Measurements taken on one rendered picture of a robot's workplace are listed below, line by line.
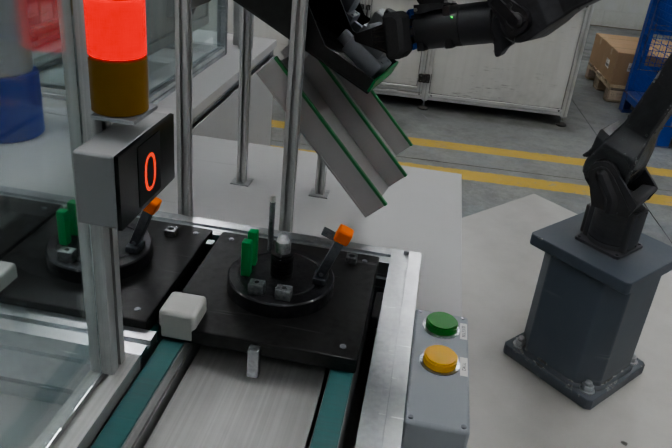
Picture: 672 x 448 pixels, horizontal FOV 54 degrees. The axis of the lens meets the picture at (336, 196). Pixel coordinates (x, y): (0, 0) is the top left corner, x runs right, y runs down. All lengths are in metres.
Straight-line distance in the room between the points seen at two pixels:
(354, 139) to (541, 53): 3.81
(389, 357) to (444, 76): 4.12
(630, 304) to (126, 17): 0.69
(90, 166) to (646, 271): 0.66
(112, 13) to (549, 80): 4.48
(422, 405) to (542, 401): 0.25
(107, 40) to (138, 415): 0.38
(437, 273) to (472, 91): 3.78
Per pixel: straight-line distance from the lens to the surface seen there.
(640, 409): 1.02
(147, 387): 0.78
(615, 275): 0.88
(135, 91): 0.61
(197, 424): 0.78
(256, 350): 0.79
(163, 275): 0.92
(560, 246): 0.92
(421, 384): 0.79
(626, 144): 0.88
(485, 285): 1.18
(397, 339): 0.84
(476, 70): 4.86
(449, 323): 0.87
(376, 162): 1.15
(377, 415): 0.74
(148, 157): 0.64
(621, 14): 9.68
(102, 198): 0.61
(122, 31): 0.59
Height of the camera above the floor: 1.47
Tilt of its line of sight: 26 degrees down
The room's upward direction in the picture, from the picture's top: 6 degrees clockwise
